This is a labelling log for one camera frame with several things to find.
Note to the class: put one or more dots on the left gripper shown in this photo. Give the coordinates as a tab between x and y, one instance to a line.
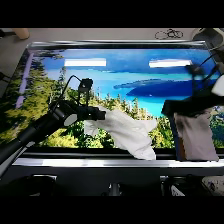
93	114

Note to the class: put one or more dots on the white T-shirt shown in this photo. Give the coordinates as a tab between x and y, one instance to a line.
126	131

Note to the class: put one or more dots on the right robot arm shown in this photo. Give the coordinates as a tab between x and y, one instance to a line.
196	101

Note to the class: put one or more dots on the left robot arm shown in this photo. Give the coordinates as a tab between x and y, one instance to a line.
40	126

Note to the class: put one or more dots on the grey garment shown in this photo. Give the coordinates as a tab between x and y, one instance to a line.
198	140

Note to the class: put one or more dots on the silver frame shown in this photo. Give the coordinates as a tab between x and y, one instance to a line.
100	162

